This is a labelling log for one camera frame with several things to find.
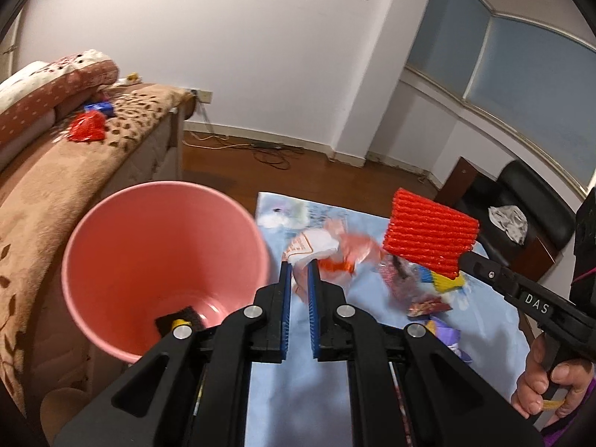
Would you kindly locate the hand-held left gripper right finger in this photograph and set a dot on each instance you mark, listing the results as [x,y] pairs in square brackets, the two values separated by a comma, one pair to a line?
[314,309]

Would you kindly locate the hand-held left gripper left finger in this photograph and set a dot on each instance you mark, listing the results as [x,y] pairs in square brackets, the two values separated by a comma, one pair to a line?
[285,309]

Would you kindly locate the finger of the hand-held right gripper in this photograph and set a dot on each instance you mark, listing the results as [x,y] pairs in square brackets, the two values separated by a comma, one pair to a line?
[484,270]

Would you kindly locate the orange white plastic wrapper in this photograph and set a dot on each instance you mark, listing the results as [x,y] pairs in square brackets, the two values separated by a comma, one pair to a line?
[307,247]

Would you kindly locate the red foam fruit net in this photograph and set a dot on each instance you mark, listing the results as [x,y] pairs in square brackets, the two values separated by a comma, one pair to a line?
[428,233]

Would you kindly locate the red printed wrapper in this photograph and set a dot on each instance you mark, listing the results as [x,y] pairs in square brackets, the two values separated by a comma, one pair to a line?
[442,335]

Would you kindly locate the pink plastic bucket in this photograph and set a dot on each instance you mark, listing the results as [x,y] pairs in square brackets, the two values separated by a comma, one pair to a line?
[163,242]

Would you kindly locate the person's right hand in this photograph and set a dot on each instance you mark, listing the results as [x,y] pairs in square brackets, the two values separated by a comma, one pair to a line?
[535,382]

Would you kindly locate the yellow foam fruit net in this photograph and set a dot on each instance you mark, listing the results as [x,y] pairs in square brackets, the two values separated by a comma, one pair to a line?
[447,281]

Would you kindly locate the crumpled white patterned cloth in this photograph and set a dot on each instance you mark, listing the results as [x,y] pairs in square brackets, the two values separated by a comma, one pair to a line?
[510,223]

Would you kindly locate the blue foam fruit net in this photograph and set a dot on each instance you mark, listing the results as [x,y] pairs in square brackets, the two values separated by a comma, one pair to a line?
[424,274]

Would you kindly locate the clear red plastic wrapper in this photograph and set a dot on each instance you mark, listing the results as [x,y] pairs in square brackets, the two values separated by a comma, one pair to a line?
[405,284]

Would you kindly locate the black leather chair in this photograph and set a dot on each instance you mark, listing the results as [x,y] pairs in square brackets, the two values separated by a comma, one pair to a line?
[552,223]

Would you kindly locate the brown wooden board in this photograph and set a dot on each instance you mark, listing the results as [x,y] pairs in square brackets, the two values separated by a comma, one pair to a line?
[458,181]

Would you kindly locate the light blue printed cloth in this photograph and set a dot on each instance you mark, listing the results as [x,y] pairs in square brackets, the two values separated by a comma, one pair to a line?
[288,405]

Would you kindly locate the black yellow wrapper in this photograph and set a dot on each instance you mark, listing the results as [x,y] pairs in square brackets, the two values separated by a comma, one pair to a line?
[186,315]

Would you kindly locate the beige bed mattress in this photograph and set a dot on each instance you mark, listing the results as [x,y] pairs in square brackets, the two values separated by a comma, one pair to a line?
[151,153]

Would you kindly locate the frosted window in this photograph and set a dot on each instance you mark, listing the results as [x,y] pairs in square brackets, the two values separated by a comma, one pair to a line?
[526,65]

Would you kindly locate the brown patterned sofa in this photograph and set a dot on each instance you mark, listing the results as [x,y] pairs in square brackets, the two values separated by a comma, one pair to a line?
[70,172]

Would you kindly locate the red plastic bag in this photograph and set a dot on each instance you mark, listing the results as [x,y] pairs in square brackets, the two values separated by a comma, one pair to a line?
[86,126]

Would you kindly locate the blue snack packet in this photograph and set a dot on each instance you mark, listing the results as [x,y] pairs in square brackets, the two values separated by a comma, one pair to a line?
[100,108]

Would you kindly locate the small yellow object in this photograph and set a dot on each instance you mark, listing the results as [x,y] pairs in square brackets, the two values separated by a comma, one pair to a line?
[132,77]

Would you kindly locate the red polka dot quilt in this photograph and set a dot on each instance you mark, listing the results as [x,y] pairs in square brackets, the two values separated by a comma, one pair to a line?
[28,111]

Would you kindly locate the white floral pillow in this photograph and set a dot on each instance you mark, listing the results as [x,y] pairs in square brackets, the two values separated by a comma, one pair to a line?
[18,84]

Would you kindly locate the white wall socket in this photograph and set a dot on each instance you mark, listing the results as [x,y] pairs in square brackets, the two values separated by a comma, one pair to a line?
[202,95]

